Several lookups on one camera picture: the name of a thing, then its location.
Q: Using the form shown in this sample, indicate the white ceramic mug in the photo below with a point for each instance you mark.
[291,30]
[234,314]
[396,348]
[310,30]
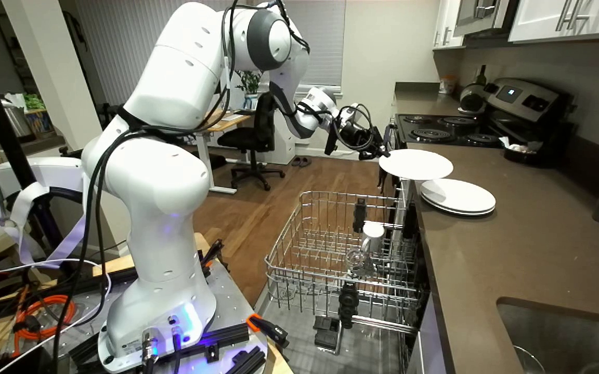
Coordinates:
[373,231]

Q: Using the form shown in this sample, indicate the black clamp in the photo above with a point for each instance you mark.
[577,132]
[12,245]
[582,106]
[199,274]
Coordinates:
[210,258]

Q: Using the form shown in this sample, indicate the white leg desk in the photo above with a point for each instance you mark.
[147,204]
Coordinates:
[204,168]

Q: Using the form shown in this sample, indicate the black pan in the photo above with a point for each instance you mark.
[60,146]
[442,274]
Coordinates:
[530,151]

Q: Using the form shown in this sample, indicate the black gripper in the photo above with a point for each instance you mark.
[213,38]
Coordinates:
[356,128]

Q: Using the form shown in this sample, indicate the black office chair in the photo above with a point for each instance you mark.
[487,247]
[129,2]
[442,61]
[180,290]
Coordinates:
[255,137]

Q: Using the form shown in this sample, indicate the white ceramic plate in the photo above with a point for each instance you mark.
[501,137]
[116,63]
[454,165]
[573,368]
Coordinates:
[417,165]
[458,193]
[458,215]

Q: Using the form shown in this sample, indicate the white drawer unit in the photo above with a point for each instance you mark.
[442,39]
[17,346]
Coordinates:
[289,148]

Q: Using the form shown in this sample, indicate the black bracket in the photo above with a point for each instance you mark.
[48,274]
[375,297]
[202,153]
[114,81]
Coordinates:
[228,336]

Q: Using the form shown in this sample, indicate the black kettle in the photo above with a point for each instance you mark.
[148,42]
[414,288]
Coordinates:
[475,95]

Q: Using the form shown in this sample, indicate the white case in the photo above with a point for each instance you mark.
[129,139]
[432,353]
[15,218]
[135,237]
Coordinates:
[57,172]

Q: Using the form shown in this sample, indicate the green potted plant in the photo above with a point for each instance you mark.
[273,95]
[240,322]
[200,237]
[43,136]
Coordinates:
[250,86]

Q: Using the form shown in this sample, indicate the black rack clip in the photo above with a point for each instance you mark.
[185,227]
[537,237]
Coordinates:
[348,301]
[361,215]

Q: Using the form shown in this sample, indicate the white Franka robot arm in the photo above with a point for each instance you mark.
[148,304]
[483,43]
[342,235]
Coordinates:
[155,207]

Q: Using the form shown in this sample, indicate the stainless kitchen sink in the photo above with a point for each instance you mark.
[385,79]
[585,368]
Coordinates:
[562,338]

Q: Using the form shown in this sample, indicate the white upper cabinet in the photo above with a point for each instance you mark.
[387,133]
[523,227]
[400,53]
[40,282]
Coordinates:
[542,17]

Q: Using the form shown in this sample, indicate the robot mounting table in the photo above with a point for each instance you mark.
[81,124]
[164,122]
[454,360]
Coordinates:
[234,297]

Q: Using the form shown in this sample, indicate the white corner cabinet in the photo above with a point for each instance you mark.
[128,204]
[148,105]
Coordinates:
[445,22]

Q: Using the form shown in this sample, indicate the steel range hood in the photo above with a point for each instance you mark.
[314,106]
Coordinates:
[483,12]

